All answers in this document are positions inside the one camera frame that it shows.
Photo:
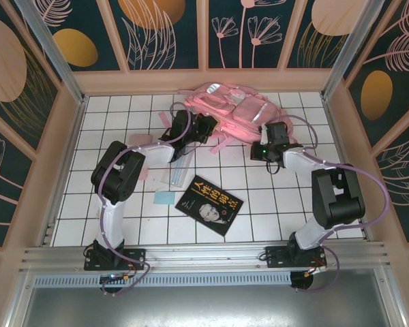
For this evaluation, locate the black book with portrait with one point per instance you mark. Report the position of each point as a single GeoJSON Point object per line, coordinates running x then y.
{"type": "Point", "coordinates": [208, 204]}

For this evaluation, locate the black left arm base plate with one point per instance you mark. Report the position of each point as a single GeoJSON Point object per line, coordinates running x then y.
{"type": "Point", "coordinates": [136, 255]}

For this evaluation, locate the grey metal sheet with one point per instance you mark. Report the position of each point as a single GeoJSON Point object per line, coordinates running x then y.
{"type": "Point", "coordinates": [204, 306]}

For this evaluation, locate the aluminium mounting rail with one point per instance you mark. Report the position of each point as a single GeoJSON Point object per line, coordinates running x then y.
{"type": "Point", "coordinates": [204, 253]}

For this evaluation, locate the pink pencil case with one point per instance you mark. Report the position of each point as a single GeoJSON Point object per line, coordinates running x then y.
{"type": "Point", "coordinates": [139, 139]}

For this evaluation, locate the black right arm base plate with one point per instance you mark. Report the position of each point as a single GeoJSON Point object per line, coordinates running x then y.
{"type": "Point", "coordinates": [276, 257]}

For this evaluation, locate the aluminium frame post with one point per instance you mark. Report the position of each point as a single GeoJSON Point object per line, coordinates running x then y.
{"type": "Point", "coordinates": [347, 47]}
{"type": "Point", "coordinates": [54, 51]}

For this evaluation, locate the pink student backpack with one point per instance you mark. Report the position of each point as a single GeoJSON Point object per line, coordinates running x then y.
{"type": "Point", "coordinates": [245, 112]}

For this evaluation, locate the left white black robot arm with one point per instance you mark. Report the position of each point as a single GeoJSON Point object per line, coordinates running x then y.
{"type": "Point", "coordinates": [112, 218]}

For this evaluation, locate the light blue note pad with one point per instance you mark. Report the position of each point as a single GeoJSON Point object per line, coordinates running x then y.
{"type": "Point", "coordinates": [165, 198]}

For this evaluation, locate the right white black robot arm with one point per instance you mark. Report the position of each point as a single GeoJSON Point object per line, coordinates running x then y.
{"type": "Point", "coordinates": [341, 204]}

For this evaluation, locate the clear plastic pencil pouch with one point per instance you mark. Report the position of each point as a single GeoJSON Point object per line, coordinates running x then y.
{"type": "Point", "coordinates": [177, 173]}

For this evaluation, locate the small circuit board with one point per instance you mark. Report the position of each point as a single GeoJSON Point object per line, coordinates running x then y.
{"type": "Point", "coordinates": [114, 277]}

